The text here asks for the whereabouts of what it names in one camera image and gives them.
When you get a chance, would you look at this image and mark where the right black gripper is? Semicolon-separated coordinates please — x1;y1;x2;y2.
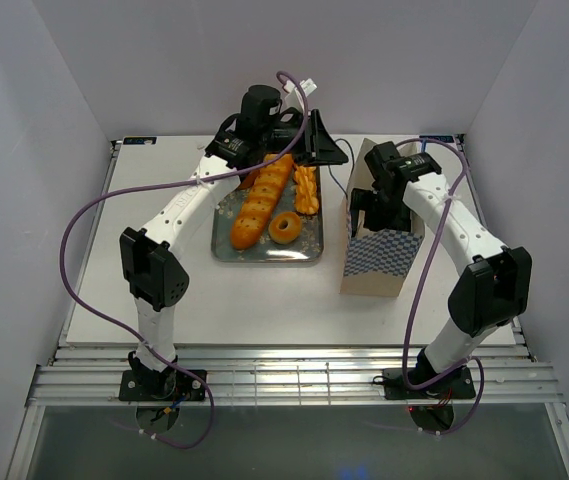
346;188;411;251

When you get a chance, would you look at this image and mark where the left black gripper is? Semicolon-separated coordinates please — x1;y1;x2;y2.
260;109;349;168

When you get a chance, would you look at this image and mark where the left logo sticker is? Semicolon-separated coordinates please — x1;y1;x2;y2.
122;136;157;145

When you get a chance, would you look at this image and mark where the aluminium frame rail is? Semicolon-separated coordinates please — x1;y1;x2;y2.
27;345;563;407

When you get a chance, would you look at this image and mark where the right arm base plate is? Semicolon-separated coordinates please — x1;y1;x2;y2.
372;367;476;401

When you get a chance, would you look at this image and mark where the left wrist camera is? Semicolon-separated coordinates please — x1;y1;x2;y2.
283;78;317;112

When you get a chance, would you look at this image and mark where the ring donut bread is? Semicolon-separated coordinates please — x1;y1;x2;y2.
268;211;302;245

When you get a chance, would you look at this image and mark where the right logo sticker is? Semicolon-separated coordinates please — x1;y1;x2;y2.
419;135;455;144

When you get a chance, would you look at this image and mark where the metal baking tray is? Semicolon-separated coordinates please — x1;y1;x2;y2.
211;171;324;263

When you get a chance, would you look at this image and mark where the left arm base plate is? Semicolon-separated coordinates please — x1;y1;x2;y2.
117;370;207;402

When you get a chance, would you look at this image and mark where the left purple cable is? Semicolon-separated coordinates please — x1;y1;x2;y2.
59;69;315;448

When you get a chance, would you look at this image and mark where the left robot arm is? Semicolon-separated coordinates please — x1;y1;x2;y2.
119;78;347;400

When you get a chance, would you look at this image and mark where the twisted orange pastry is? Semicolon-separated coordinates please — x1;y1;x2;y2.
293;166;320;216

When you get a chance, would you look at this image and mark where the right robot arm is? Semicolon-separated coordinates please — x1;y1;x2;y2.
344;140;532;397

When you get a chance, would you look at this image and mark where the logo sticker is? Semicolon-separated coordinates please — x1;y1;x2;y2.
122;136;157;145
419;135;455;144

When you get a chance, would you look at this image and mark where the long baguette bread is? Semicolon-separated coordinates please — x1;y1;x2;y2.
230;154;294;250

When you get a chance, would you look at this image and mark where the blue checkered paper bag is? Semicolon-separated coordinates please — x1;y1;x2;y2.
340;138;425;298

